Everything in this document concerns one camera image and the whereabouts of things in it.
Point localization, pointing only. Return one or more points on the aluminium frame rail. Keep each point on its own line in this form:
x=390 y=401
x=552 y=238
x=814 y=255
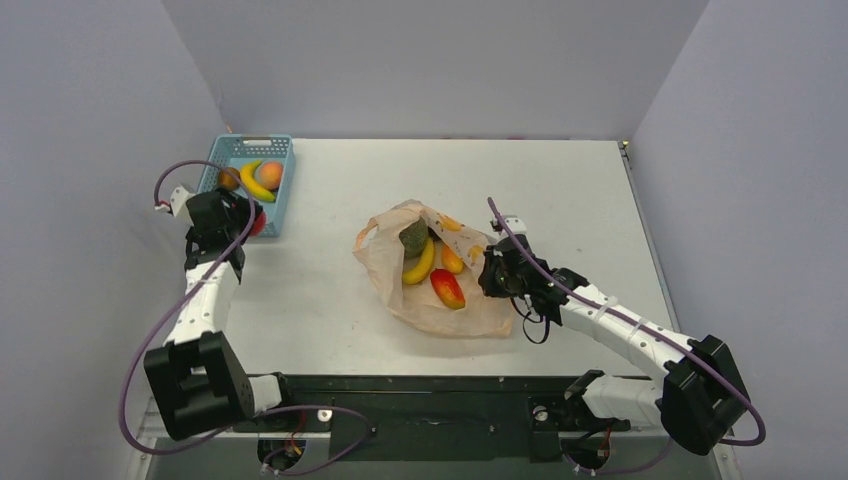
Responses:
x=152 y=426

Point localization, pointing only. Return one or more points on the green netted melon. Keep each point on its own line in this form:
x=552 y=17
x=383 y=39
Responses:
x=414 y=238

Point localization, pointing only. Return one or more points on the yellow banana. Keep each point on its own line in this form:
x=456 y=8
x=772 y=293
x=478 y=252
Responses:
x=252 y=186
x=422 y=269

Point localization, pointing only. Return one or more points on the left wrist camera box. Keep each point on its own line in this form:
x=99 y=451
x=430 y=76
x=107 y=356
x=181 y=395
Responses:
x=178 y=201

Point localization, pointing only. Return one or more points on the red yellow mango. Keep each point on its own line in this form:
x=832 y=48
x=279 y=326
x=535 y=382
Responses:
x=447 y=289

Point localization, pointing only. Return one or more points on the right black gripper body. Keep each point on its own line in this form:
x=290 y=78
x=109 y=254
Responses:
x=494 y=273

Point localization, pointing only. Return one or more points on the orange peach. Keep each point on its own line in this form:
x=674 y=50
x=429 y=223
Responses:
x=269 y=175

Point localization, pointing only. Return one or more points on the translucent orange plastic bag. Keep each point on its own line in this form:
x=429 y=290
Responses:
x=379 y=251

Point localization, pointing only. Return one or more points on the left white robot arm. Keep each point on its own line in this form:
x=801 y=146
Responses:
x=197 y=381

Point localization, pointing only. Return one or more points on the red tomato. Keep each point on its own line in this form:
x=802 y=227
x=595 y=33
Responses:
x=258 y=225

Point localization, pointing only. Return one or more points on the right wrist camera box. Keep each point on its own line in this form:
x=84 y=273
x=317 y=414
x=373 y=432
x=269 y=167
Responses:
x=515 y=224

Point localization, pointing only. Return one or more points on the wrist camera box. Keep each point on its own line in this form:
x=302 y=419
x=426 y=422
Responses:
x=178 y=201
x=515 y=224

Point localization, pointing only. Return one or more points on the blue plastic basket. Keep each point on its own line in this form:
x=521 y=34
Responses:
x=235 y=150

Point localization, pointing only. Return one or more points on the brown kiwi fruit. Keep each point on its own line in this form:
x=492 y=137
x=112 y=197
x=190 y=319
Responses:
x=229 y=179

